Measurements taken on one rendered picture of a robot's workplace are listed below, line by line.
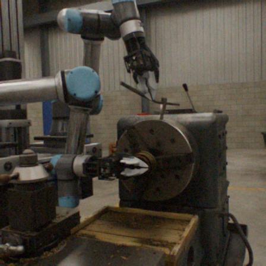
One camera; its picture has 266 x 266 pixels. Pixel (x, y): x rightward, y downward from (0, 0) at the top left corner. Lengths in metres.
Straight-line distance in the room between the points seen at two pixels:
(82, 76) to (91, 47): 0.48
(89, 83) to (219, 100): 10.24
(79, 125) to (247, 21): 10.74
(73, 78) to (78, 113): 0.20
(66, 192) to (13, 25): 0.91
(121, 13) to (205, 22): 10.81
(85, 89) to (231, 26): 10.75
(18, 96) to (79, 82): 0.21
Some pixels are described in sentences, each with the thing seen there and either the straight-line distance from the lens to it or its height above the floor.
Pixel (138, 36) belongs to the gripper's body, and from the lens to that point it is 0.95.
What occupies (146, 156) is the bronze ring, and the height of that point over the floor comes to 1.11.
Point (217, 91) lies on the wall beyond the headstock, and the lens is 11.15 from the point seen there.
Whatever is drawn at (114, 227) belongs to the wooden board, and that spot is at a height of 0.88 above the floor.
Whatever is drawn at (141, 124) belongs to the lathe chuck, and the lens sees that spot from 1.08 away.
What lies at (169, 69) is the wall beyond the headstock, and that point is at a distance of 11.58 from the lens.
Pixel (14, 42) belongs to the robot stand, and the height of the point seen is 1.63.
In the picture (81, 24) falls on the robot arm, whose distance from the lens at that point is 1.03.
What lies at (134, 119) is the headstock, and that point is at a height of 1.24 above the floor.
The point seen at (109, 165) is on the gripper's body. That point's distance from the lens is 0.91.
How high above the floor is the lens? 1.25
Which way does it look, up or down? 3 degrees down
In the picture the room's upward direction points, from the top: 2 degrees counter-clockwise
